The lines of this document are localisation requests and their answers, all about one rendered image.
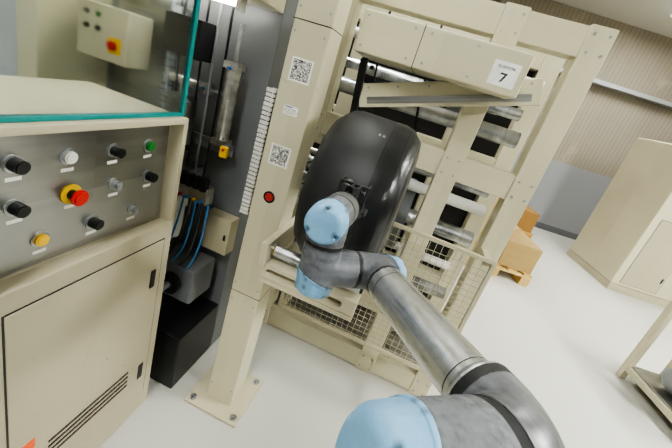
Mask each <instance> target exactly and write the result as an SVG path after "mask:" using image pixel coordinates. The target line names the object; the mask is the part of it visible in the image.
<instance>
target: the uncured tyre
mask: <svg viewBox="0 0 672 448"><path fill-rule="evenodd" d="M378 132H380V133H383V134H386V135H388V136H387V138H386V140H385V139H382V138H379V137H376V136H377V134H378ZM420 147H421V141H420V139H419V137H418V136H417V134H416V132H415V130H413V129H412V128H410V127H409V126H407V125H404V124H401V123H398V122H395V121H392V120H389V119H386V118H383V117H380V116H377V115H374V114H371V113H368V112H365V111H353V112H350V113H348V114H346V115H344V116H342V117H340V118H339V119H337V120H336V121H335V122H334V124H333V125H332V126H331V127H330V129H329V130H328V132H327V133H326V135H325V137H324V138H323V140H322V142H321V144H320V146H319V148H318V150H317V152H316V154H315V156H314V158H313V160H312V163H311V165H310V167H309V170H308V173H307V175H306V178H305V181H304V184H303V187H302V190H301V193H300V197H299V200H298V204H297V209H296V213H295V220H294V237H295V239H296V242H297V244H298V246H299V249H300V251H301V252H302V250H303V246H304V242H305V239H306V231H305V227H304V219H305V216H306V214H307V212H308V211H309V209H310V208H311V207H312V206H313V205H314V204H315V203H316V202H318V201H320V200H322V199H325V198H327V197H328V196H330V195H332V194H334V193H336V192H337V189H338V186H339V183H340V180H341V178H342V177H344V176H347V178H346V180H347V179H349V178H351V179H353V180H356V182H355V183H358V184H360V185H362V186H365V187H367V188H369V187H370V186H372V188H371V191H370V193H369V195H368V196H367V198H366V201H365V209H367V210H368V211H367V214H366V216H364V217H360V218H358V219H356V220H355V221H354V222H353V224H352V225H351V226H350V227H349V229H348V233H347V237H346V240H345V243H344V247H343V249H346V250H354V251H362V252H370V253H377V254H382V251H383V249H384V246H385V244H386V241H387V239H388V236H389V234H390V231H391V229H392V226H393V224H394V221H395V219H396V216H397V213H398V211H399V208H400V206H401V203H402V201H403V198H404V195H405V193H406V190H407V188H408V185H409V182H410V180H411V177H412V174H413V172H414V169H415V166H416V163H417V161H418V158H419V152H420Z"/></svg>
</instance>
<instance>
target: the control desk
mask: <svg viewBox="0 0 672 448"><path fill-rule="evenodd" d="M188 123H189V119H188V118H186V117H183V116H178V117H150V118H122V119H95V120H67V121H39V122H11V123H0V448H22V447H24V446H25V445H26V444H27V443H28V442H30V441H31V440H32V439H33V438H35V447H34V448H99V447H100V446H101V445H102V443H103V442H104V441H105V440H106V439H107V438H108V437H109V436H110V435H111V434H112V433H113V432H114V431H115V430H116V429H117V428H118V427H119V426H120V425H121V424H122V423H123V422H124V421H125V420H126V419H127V418H128V417H129V416H130V415H131V414H132V413H133V412H134V411H135V410H136V409H137V408H138V407H139V406H140V405H141V404H142V403H143V402H144V401H145V400H146V398H147V392H148V385H149V378H150V372H151V365H152V359H153V352H154V345H155V339H156V332H157V326H158V319H159V312H160V306H161V299H162V293H163V286H164V279H165V273H166V266H167V260H168V253H169V246H170V240H171V233H172V227H173V220H174V216H175V209H176V202H177V196H178V189H179V183H180V176H181V169H182V163H183V156H184V150H185V143H186V136H187V130H188Z"/></svg>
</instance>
